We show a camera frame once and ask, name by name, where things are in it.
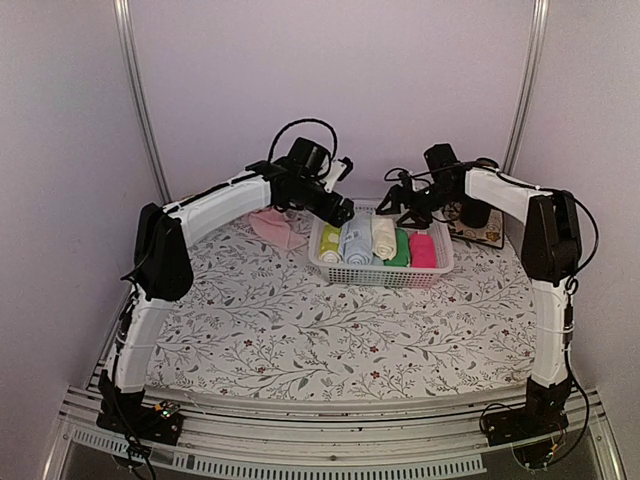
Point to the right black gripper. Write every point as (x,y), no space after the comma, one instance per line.
(396,206)

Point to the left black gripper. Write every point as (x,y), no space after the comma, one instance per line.
(338,219)

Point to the cream white towel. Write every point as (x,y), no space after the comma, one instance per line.
(383,237)

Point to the pink towel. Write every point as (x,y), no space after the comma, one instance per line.
(273,227)

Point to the white plastic basket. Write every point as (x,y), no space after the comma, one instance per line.
(387,276)

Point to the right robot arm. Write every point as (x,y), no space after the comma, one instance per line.
(551,255)

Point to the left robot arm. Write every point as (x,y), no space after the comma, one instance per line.
(303,179)

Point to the magenta rolled towel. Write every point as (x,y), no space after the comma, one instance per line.
(422,251)

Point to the green rolled towel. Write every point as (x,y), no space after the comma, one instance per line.
(402,257)

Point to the light blue rolled towel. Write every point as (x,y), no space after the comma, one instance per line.
(356,240)

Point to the grey blue rolled towel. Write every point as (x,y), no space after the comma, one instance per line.
(376,261)

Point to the dark brown tall cup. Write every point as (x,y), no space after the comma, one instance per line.
(474,213)

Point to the yellow dotted rolled towel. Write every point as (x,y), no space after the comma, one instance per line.
(329,246)

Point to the floral coaster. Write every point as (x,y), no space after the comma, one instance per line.
(491,235)

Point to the floral tablecloth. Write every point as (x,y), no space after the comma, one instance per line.
(259,322)

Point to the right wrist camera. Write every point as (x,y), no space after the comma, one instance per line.
(406,180)

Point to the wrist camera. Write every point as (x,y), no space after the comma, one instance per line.
(406,180)
(338,170)

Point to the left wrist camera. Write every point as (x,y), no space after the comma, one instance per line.
(338,170)

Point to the left aluminium frame post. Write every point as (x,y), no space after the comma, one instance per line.
(124,24)

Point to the aluminium frame post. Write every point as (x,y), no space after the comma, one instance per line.
(124,24)
(532,63)

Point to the aluminium front rail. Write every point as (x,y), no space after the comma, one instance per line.
(424,438)

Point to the right aluminium frame post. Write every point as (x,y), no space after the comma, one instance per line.
(532,63)

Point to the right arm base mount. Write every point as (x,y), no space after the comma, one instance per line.
(502,424)

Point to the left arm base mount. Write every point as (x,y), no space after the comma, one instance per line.
(134,420)

